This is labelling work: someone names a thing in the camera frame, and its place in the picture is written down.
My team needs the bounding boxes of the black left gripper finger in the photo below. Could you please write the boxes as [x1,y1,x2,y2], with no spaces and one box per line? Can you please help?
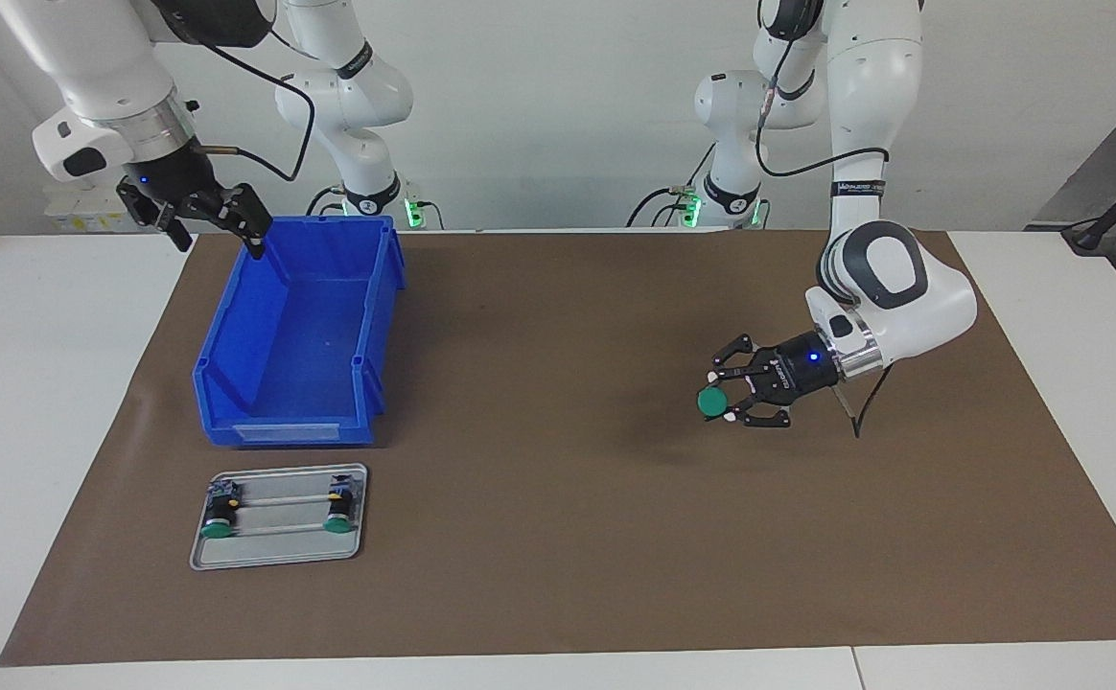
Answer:
[709,333,779,381]
[723,383,794,429]

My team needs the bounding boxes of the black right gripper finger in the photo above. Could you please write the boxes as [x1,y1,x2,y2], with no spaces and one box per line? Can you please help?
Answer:
[116,182,195,256]
[185,182,277,262]

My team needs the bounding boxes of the white plastic box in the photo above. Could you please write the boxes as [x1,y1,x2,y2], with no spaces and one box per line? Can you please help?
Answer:
[43,185,142,234]

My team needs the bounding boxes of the blue plastic storage bin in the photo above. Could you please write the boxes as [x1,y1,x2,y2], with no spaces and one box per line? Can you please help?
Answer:
[193,215,407,449]

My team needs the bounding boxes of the green lit base connector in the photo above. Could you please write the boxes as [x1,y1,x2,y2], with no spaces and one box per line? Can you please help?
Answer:
[671,185,772,231]
[403,187,446,231]

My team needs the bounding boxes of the brown table mat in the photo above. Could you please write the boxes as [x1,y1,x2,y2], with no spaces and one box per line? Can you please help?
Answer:
[0,228,1116,668]

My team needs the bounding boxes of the silver metal tray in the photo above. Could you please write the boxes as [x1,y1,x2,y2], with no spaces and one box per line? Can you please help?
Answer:
[189,464,369,572]

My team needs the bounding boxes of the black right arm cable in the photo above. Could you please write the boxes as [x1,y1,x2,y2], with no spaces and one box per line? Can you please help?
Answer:
[160,0,318,183]

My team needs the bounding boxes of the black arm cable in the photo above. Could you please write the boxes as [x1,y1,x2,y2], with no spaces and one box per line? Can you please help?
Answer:
[160,0,318,183]
[755,0,895,440]

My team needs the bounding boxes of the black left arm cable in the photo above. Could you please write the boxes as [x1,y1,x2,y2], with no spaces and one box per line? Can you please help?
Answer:
[755,0,895,440]

